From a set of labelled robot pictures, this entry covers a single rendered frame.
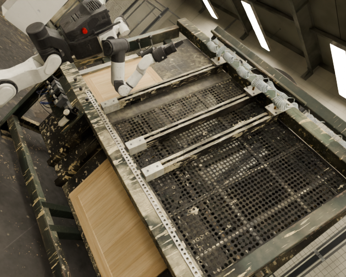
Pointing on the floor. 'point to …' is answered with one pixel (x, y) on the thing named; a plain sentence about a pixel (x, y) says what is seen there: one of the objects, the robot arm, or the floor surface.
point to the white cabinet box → (30, 11)
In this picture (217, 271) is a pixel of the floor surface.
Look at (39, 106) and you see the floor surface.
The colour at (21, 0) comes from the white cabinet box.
